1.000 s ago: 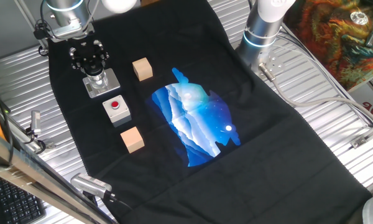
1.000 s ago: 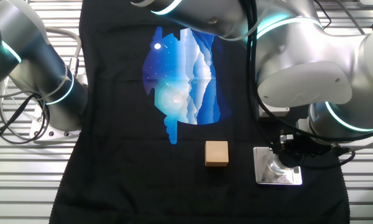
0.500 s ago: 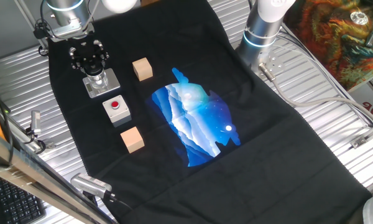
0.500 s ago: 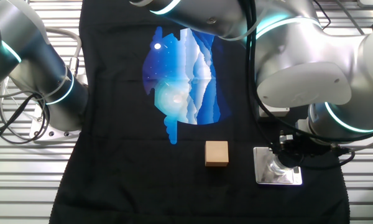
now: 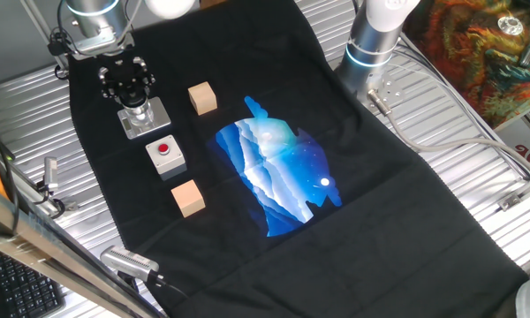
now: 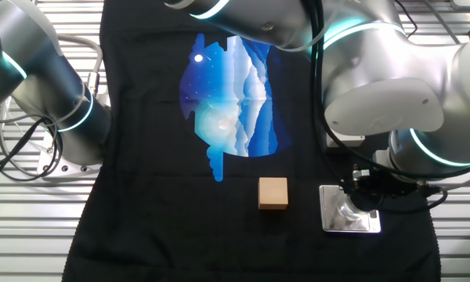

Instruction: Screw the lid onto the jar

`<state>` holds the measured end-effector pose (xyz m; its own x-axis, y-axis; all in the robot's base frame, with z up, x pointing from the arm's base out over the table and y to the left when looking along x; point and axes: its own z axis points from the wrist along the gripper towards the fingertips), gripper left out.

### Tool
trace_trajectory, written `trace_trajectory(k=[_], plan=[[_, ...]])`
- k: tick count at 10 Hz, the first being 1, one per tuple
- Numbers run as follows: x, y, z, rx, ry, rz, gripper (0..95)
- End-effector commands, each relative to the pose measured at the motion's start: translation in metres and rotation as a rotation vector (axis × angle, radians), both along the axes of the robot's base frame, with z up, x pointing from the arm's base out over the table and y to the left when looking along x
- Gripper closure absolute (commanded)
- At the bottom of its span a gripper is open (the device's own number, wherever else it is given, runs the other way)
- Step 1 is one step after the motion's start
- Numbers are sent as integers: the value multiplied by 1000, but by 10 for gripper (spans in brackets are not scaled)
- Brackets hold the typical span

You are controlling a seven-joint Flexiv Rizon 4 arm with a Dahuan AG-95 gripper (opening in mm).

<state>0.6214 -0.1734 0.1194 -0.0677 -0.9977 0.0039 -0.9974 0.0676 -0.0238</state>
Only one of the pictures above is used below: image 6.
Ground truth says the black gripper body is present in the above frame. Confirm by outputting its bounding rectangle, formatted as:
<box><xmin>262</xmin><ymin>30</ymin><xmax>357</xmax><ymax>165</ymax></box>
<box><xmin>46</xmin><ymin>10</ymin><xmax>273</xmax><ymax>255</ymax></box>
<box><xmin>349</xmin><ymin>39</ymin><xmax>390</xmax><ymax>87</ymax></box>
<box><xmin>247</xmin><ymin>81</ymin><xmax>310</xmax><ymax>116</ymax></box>
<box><xmin>367</xmin><ymin>167</ymin><xmax>397</xmax><ymax>187</ymax></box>

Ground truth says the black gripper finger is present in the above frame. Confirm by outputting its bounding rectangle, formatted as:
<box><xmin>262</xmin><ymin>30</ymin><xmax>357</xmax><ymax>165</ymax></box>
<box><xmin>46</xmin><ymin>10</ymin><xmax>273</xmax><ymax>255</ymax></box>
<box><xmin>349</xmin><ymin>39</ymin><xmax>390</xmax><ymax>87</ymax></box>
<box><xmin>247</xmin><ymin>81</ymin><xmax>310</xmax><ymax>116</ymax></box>
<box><xmin>347</xmin><ymin>164</ymin><xmax>374</xmax><ymax>196</ymax></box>

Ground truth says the clear glass jar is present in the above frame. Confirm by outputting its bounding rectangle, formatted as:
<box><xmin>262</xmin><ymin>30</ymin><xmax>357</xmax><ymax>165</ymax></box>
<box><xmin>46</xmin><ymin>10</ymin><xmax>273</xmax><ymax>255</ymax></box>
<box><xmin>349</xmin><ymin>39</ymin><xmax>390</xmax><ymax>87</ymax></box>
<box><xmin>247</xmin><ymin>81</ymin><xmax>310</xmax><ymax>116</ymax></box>
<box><xmin>336</xmin><ymin>195</ymin><xmax>371</xmax><ymax>222</ymax></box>

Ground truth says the white box with red button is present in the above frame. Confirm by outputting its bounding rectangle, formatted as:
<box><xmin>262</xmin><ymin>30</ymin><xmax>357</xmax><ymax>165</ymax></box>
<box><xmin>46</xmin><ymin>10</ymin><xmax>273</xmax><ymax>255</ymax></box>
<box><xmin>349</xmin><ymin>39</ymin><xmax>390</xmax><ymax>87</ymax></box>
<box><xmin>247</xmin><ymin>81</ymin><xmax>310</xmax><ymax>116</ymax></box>
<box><xmin>327</xmin><ymin>131</ymin><xmax>366</xmax><ymax>149</ymax></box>

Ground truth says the silver digital scale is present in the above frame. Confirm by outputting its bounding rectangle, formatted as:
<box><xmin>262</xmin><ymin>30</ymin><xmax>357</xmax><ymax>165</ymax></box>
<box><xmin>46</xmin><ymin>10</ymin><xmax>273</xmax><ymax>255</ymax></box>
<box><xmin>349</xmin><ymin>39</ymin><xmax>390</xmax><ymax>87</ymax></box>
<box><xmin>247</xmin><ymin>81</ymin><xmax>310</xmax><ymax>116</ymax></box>
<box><xmin>318</xmin><ymin>184</ymin><xmax>382</xmax><ymax>234</ymax></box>

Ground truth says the light wooden cube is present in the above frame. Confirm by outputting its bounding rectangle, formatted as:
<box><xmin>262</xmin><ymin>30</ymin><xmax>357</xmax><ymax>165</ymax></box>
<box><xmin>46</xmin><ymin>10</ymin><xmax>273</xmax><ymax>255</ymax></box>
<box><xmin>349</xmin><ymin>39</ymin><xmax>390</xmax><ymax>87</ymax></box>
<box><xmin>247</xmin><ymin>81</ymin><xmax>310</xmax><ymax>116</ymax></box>
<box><xmin>258</xmin><ymin>176</ymin><xmax>289</xmax><ymax>211</ymax></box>

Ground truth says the black cloth with blue print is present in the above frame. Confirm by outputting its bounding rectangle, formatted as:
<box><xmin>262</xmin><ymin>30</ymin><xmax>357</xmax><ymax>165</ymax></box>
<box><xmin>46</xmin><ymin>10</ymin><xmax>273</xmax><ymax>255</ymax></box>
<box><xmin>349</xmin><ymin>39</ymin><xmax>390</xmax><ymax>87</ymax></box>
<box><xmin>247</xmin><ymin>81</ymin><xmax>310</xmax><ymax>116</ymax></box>
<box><xmin>61</xmin><ymin>0</ymin><xmax>442</xmax><ymax>282</ymax></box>

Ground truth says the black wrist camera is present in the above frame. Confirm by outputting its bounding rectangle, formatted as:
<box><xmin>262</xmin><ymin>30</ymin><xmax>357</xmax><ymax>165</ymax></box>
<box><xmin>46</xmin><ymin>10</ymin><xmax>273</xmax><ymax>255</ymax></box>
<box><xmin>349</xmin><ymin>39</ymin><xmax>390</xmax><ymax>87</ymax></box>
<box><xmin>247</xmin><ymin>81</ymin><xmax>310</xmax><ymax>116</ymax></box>
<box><xmin>370</xmin><ymin>176</ymin><xmax>430</xmax><ymax>199</ymax></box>

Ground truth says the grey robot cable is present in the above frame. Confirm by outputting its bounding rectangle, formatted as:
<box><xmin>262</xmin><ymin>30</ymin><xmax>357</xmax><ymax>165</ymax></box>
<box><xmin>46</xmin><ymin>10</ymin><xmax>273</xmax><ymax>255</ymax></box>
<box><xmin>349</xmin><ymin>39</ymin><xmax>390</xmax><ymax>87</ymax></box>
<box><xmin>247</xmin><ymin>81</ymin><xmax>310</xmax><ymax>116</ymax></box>
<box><xmin>440</xmin><ymin>166</ymin><xmax>470</xmax><ymax>193</ymax></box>

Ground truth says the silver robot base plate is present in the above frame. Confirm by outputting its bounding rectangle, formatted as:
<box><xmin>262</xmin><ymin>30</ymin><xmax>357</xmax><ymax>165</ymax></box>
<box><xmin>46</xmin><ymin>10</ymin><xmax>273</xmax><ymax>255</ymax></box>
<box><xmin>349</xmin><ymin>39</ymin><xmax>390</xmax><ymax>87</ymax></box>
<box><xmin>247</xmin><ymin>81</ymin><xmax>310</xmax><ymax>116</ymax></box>
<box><xmin>37</xmin><ymin>136</ymin><xmax>103</xmax><ymax>175</ymax></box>

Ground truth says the black cable bundle at base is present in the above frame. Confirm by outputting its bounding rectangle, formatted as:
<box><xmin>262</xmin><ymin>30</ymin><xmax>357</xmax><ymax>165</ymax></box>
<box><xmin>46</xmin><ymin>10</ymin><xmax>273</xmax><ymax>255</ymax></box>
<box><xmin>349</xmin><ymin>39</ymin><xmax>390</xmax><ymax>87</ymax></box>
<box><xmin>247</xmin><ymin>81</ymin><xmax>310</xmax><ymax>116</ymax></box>
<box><xmin>0</xmin><ymin>105</ymin><xmax>63</xmax><ymax>183</ymax></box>

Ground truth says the grey cable with metal connector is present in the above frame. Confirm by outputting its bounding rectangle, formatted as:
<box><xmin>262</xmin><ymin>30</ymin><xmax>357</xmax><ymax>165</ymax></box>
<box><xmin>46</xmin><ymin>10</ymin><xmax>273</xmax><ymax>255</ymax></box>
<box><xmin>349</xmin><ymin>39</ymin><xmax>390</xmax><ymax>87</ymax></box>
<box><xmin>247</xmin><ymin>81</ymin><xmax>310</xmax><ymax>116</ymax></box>
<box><xmin>52</xmin><ymin>33</ymin><xmax>104</xmax><ymax>99</ymax></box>

